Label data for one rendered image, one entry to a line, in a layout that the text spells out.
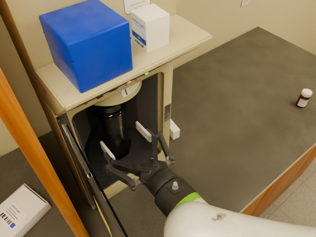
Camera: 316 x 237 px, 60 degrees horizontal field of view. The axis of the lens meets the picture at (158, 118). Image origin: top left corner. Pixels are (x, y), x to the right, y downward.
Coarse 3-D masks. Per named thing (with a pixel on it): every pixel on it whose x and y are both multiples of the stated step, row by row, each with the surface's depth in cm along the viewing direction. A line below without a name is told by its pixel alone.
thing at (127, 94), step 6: (138, 84) 71; (126, 90) 68; (132, 90) 69; (138, 90) 71; (114, 96) 67; (120, 96) 68; (126, 96) 69; (132, 96) 70; (102, 102) 67; (108, 102) 67; (114, 102) 68; (120, 102) 68
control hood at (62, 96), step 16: (176, 16) 59; (176, 32) 55; (192, 32) 55; (160, 48) 51; (176, 48) 51; (192, 48) 52; (48, 64) 48; (144, 64) 48; (160, 64) 49; (48, 80) 45; (64, 80) 45; (112, 80) 45; (128, 80) 46; (48, 96) 48; (64, 96) 42; (80, 96) 42; (96, 96) 45; (64, 112) 47
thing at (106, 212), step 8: (64, 128) 54; (72, 144) 51; (72, 152) 60; (80, 160) 49; (80, 168) 57; (88, 176) 46; (88, 184) 54; (88, 192) 74; (96, 192) 44; (96, 200) 51; (104, 200) 44; (96, 208) 69; (104, 208) 43; (104, 216) 48; (112, 216) 42; (104, 224) 65; (112, 224) 41; (112, 232) 46; (120, 232) 40
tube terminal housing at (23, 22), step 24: (0, 0) 41; (24, 0) 39; (48, 0) 42; (72, 0) 44; (120, 0) 49; (168, 0) 57; (24, 24) 41; (24, 48) 44; (48, 48) 46; (168, 72) 71; (168, 96) 78; (48, 120) 68; (168, 120) 86; (168, 144) 95; (72, 168) 77
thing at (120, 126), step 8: (96, 112) 77; (96, 120) 81; (104, 120) 79; (112, 120) 79; (120, 120) 81; (104, 128) 81; (112, 128) 81; (120, 128) 83; (104, 136) 85; (112, 136) 84; (120, 136) 85; (112, 144) 87; (120, 144) 88; (128, 144) 93; (112, 152) 90; (120, 152) 91
